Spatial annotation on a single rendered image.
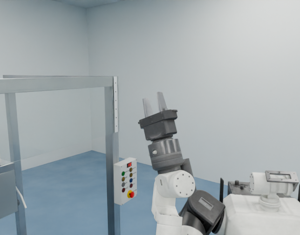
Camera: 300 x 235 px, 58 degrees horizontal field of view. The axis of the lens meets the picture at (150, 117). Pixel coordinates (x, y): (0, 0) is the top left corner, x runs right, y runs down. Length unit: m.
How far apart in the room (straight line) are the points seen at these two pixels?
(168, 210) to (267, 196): 0.31
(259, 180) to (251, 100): 3.06
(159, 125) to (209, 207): 0.33
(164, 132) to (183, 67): 3.62
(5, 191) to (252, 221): 1.00
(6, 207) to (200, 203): 0.86
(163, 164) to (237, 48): 3.35
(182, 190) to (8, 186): 0.87
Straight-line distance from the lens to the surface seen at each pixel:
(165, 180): 0.73
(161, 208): 0.78
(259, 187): 0.89
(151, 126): 0.76
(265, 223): 0.91
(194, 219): 0.90
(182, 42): 4.35
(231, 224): 0.90
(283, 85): 3.80
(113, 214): 1.87
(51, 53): 5.28
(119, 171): 1.71
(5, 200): 1.39
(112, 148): 1.70
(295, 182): 0.90
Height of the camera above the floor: 1.67
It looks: 10 degrees down
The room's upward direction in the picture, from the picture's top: straight up
